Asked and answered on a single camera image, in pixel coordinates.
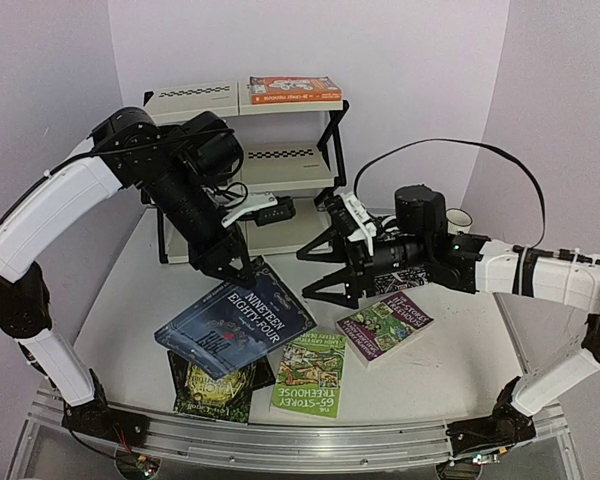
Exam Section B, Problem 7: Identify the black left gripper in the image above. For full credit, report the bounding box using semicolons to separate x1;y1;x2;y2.
146;155;264;290

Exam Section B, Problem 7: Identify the dark blue Nineteen Eighty-Four book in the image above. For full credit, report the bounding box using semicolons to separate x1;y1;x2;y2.
154;256;317;380

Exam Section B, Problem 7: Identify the purple 117-Storey Treehouse book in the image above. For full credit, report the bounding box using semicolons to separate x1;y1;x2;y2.
336;292;435;368

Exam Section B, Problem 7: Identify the green 65-Storey Treehouse book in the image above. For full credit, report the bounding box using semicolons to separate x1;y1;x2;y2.
271;331;347;420

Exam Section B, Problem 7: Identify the orange 78-Storey Treehouse book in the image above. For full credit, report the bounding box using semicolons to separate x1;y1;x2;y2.
248;76;342;105

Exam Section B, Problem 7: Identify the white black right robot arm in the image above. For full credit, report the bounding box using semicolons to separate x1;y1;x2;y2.
296;185;600;458

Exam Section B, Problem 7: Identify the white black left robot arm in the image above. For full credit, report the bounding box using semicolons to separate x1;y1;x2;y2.
0;107;255;438

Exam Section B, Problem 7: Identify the patterned fabric placemat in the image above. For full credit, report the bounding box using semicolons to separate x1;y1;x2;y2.
374;266;428;295

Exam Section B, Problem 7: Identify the dark red black book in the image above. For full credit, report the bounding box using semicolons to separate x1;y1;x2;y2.
167;349;276;391

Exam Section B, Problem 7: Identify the beige three-tier shelf rack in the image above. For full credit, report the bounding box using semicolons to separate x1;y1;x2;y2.
143;80;349;256

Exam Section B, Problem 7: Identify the white ribbed mug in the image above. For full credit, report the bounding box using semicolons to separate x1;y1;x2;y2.
446;208;473;235

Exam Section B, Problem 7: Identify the green Alice in Wonderland book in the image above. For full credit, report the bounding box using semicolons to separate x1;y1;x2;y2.
169;356;256;424

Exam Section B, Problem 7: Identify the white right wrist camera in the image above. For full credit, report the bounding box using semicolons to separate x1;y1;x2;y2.
325;192;377;252

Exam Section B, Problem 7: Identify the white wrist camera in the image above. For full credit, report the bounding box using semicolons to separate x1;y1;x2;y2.
325;192;377;252
221;192;296;227

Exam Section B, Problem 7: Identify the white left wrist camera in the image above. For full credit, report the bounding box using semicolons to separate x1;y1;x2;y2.
221;192;296;227

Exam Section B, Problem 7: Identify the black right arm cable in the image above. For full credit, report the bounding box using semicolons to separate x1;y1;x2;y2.
354;139;549;246

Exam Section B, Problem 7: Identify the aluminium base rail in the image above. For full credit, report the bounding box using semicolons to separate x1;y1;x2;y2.
5;386;583;479

